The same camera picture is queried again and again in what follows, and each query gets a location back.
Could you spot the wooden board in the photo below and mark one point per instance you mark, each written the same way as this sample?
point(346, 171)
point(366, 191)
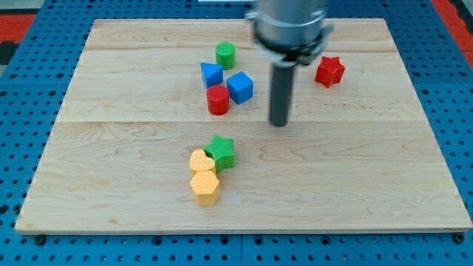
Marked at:
point(358, 157)

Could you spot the yellow heart block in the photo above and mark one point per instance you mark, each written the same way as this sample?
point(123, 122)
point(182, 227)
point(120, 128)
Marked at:
point(199, 161)

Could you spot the red cylinder block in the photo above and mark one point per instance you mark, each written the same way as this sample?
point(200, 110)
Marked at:
point(218, 99)

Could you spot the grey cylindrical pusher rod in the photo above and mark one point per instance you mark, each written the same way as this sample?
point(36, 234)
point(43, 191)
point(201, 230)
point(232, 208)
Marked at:
point(281, 87)

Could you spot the blue triangle block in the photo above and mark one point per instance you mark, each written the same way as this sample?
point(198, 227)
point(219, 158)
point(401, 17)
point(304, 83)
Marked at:
point(212, 74)

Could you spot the green star block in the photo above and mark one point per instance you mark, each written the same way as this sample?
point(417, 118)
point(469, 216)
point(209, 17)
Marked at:
point(221, 150)

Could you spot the green cylinder block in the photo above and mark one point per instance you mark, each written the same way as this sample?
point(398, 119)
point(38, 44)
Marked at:
point(225, 54)

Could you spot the red star block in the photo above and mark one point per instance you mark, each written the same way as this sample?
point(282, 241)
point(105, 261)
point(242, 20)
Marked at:
point(329, 71)

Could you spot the blue cube block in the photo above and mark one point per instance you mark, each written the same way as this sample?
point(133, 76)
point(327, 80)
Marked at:
point(240, 87)

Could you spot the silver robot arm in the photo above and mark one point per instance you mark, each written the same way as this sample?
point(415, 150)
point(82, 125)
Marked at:
point(290, 32)

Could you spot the yellow hexagon block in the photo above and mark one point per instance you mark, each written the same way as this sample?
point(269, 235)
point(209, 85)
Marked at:
point(206, 187)

